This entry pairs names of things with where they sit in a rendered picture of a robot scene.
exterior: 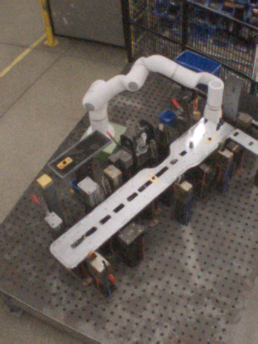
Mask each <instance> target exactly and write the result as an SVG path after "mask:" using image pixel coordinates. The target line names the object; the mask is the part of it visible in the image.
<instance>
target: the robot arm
mask: <svg viewBox="0 0 258 344"><path fill-rule="evenodd" d="M150 71H153V72H160V73H162V74H165V75H166V76H168V77H169V78H170V79H172V80H174V81H176V82H178V83H180V84H182V85H184V86H186V87H188V88H194V87H195V86H196V85H197V84H205V85H208V86H209V88H208V94H207V106H206V108H205V110H202V111H201V112H202V115H203V118H204V120H203V121H204V124H205V123H207V121H208V120H209V121H211V122H213V123H214V124H216V125H217V126H216V130H217V131H218V130H219V129H220V126H222V125H223V124H225V122H224V121H223V120H222V119H221V116H222V110H221V106H222V104H221V101H222V97H223V82H222V81H221V80H220V79H219V78H216V77H214V76H213V75H212V74H210V73H206V72H200V73H197V74H194V73H192V72H191V71H189V70H188V69H186V68H184V67H183V66H181V65H179V64H177V63H176V62H174V61H171V60H169V59H167V58H165V57H164V56H161V55H153V56H151V57H149V58H139V59H138V60H137V61H136V62H134V65H133V67H132V69H131V71H130V73H129V74H128V75H127V76H124V75H118V76H116V77H114V78H112V79H111V80H109V81H107V82H105V81H102V80H96V81H94V82H93V83H92V85H91V86H90V88H89V89H88V92H87V94H86V95H85V96H84V98H83V101H82V104H83V106H84V108H85V109H86V110H87V111H88V113H89V118H90V122H91V127H90V128H89V130H88V135H89V134H90V133H91V132H92V131H94V130H97V129H98V130H99V131H100V132H102V133H103V134H105V135H106V136H108V135H107V134H106V131H109V132H111V133H112V135H113V136H114V127H113V126H112V125H111V124H109V123H108V116H107V105H108V101H109V100H110V99H112V98H113V96H115V95H116V94H118V93H120V92H122V91H126V90H129V91H136V90H139V89H140V88H141V87H142V86H143V84H144V82H145V80H146V78H147V76H148V74H149V72H150ZM218 123H219V124H218ZM108 137H109V136H108Z"/></svg>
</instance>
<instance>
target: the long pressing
mask: <svg viewBox="0 0 258 344"><path fill-rule="evenodd" d="M203 120H204V118H202V119H201V120H199V121H198V122H197V123H196V124H195V125H194V126H193V127H191V128H190V129H189V130H188V131H186V132H185V133H184V134H182V135H181V136H180V138H178V139H177V140H176V141H174V142H173V143H172V144H171V145H170V156H169V157H168V158H167V159H166V160H165V161H164V162H163V163H162V164H160V165H158V167H156V168H154V169H143V170H141V171H140V172H139V173H138V174H136V175H134V176H133V177H132V179H130V180H129V181H128V182H127V183H126V184H125V185H124V186H121V187H120V188H119V189H117V191H116V192H115V193H113V194H112V195H110V196H109V197H108V198H107V199H106V200H104V201H103V202H102V204H100V205H99V206H98V207H96V208H94V209H93V210H92V211H91V212H90V213H89V214H88V215H86V216H85V217H84V218H83V219H81V220H80V221H79V222H77V223H76V224H75V225H74V226H72V227H71V229H68V231H67V232H66V233H63V234H62V235H61V236H60V237H59V238H57V239H56V240H55V241H54V242H53V243H52V244H51V246H50V251H51V253H52V254H53V255H54V256H55V257H56V258H57V259H58V260H59V261H60V262H61V264H62V265H63V266H65V267H66V268H68V269H73V268H75V267H76V266H77V265H78V264H79V263H81V262H82V261H83V260H84V259H85V258H88V253H89V252H90V251H91V250H93V251H95V250H96V249H97V248H98V247H100V246H101V245H102V244H103V243H104V242H105V241H108V240H109V239H110V238H111V237H112V235H114V234H115V233H116V232H117V231H118V230H119V229H120V228H122V227H123V226H124V225H125V224H126V223H128V222H129V221H130V220H131V219H132V218H134V217H135V216H136V215H137V214H138V213H139V212H140V211H142V210H143V209H144V208H145V207H146V206H148V205H149V204H150V203H151V201H152V200H154V199H155V198H156V197H157V196H158V195H159V194H162V193H163V192H164V190H165V189H166V188H167V187H169V186H170V185H171V184H172V183H173V182H175V181H176V179H177V175H178V174H180V173H182V174H183V173H184V172H185V171H186V170H188V169H190V168H192V167H196V166H198V164H199V165H200V163H201V162H202V161H203V160H205V159H206V158H207V157H208V156H209V155H210V154H212V153H213V152H214V151H215V150H216V149H217V147H218V144H219V142H220V141H221V140H223V139H224V140H226V139H227V138H228V137H229V135H230V134H231V133H232V132H233V131H234V127H233V126H231V125H229V124H228V123H226V122H225V124H223V125H222V126H220V129H219V130H218V131H217V130H216V126H217V125H216V124H214V123H213V122H211V121H209V120H208V121H207V123H205V124H204V121H203ZM206 133H208V134H206ZM204 134H205V137H204V136H203V135H204ZM210 135H214V136H215V137H216V138H215V139H214V140H213V141H212V142H211V143H209V144H207V143H205V142H204V141H205V140H206V139H207V138H208V137H209V136H210ZM190 141H193V148H189V147H188V146H189V142H190ZM182 151H186V152H187V154H186V155H184V156H183V157H181V156H180V154H181V153H182ZM175 158H176V159H178V162H176V163H175V164H174V165H172V164H170V162H171V161H172V160H173V159H175ZM184 161H185V162H184ZM164 167H167V168H168V170H167V171H166V172H165V173H164V174H162V175H161V176H160V177H158V178H157V179H160V180H161V182H160V183H158V184H155V183H154V182H153V183H152V184H151V185H150V186H149V187H146V188H145V189H144V191H143V192H142V193H139V192H138V189H139V188H140V187H141V186H142V185H144V184H145V183H146V182H148V181H149V179H148V177H146V176H147V175H148V174H149V173H152V174H153V175H155V174H156V173H157V172H158V171H161V170H162V169H163V168H164ZM133 193H137V194H138V196H137V197H135V198H134V199H133V200H132V201H127V198H128V197H129V196H130V195H131V194H133ZM144 196H145V197H144ZM120 204H123V205H125V207H124V208H122V209H121V210H120V211H118V212H117V213H115V212H114V211H113V210H114V209H115V208H116V207H118V206H119V205H120ZM105 209H106V210H105ZM106 215H111V219H110V220H109V221H107V222H106V223H105V224H104V225H100V224H99V222H100V221H101V220H103V219H104V217H105V216H106ZM92 227H97V230H96V231H95V232H94V233H93V234H91V235H90V236H86V238H85V239H82V238H81V235H82V234H84V235H85V233H87V232H88V231H89V230H90V229H91V228H92ZM80 238H81V239H82V240H83V242H82V243H80V244H79V245H78V246H77V247H75V248H74V249H72V248H71V245H72V244H73V243H74V242H75V241H77V240H78V239H80ZM90 242H91V243H90Z"/></svg>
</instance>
